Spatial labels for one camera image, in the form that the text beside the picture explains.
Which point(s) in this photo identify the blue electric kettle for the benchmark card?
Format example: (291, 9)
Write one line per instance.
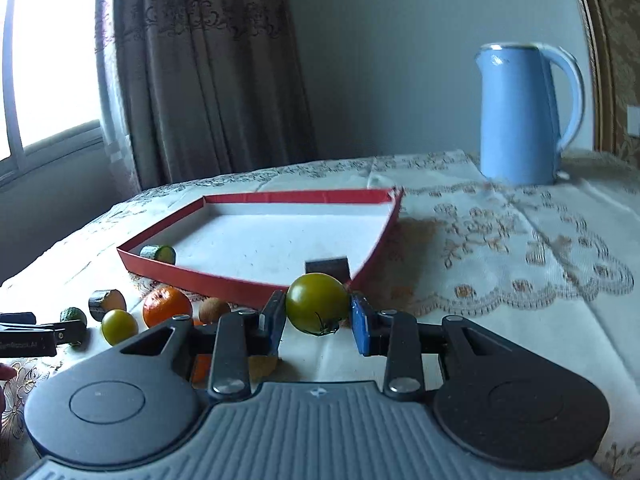
(520, 115)

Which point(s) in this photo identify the dark brown block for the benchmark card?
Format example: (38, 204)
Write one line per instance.
(326, 266)

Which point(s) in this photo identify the large green tomato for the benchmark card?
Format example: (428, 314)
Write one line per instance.
(316, 302)

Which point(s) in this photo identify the red shallow cardboard box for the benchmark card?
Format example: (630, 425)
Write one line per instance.
(260, 245)

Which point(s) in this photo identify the window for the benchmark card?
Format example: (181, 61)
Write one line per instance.
(45, 50)

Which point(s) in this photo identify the cut cucumber piece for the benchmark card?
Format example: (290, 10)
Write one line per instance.
(158, 252)
(73, 316)

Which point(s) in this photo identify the white wall socket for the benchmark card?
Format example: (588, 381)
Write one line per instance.
(634, 120)

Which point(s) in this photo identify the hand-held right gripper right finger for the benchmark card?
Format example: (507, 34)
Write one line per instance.
(361, 325)

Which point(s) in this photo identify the person's left hand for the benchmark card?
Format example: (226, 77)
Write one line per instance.
(5, 372)

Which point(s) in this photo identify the dark-skinned cut vegetable piece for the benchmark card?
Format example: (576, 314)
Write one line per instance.
(106, 303)

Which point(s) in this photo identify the brown patterned curtain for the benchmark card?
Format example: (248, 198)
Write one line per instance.
(210, 70)

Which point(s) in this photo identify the brown kiwi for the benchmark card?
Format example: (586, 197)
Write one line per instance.
(215, 309)

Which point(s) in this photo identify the gold framed patterned panel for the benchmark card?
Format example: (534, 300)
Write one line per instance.
(617, 50)

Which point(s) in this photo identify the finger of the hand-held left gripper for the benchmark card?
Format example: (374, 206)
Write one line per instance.
(17, 318)
(70, 332)

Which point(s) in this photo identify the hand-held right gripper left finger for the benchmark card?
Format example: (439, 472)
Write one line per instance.
(272, 322)

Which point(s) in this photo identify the orange mandarin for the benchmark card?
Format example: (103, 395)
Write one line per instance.
(167, 306)
(202, 366)

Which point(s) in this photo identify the small green tomato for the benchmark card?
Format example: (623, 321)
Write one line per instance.
(119, 327)

